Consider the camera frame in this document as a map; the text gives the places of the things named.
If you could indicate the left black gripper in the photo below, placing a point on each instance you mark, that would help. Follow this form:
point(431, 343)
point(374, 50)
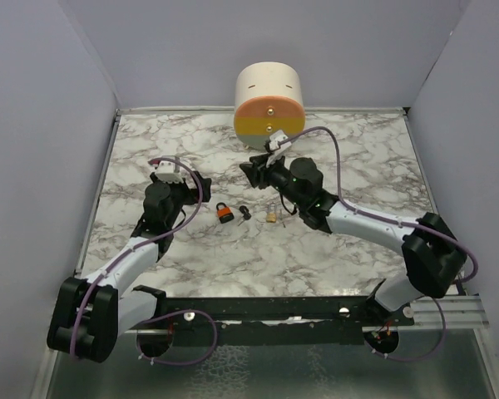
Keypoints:
point(191, 193)

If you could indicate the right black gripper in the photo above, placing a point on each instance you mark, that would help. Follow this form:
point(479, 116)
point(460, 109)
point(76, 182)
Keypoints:
point(257, 170)

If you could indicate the small silver keys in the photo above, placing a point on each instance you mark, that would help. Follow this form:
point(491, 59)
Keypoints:
point(281, 218)

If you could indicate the brass long-shackle padlock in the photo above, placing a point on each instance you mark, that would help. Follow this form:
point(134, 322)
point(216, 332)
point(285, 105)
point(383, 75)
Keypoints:
point(271, 213)

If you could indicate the black-headed key pair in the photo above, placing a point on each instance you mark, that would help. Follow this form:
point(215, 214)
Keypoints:
point(245, 214)

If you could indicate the orange black padlock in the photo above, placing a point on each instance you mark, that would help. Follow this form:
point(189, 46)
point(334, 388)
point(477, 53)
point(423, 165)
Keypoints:
point(224, 213)

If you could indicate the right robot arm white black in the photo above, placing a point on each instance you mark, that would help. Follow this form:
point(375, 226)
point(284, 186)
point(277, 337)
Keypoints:
point(431, 254)

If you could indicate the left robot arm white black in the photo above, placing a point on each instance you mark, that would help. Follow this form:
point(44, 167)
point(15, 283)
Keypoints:
point(92, 312)

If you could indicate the round three-drawer storage box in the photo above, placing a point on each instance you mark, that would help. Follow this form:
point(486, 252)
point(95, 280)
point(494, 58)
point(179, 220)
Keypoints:
point(268, 98)

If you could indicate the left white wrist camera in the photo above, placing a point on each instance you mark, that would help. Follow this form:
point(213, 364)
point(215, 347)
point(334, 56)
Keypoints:
point(167, 170)

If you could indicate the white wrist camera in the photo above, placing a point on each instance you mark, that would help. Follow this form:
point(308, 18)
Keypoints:
point(276, 146)
point(167, 170)

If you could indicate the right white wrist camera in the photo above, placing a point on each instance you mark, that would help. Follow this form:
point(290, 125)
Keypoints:
point(276, 146)

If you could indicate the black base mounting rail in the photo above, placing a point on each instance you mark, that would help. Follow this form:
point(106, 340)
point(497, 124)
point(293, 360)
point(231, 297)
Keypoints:
point(264, 321)

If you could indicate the aluminium extrusion rail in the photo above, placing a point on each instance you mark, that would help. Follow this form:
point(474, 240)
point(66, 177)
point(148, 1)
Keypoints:
point(459, 312)

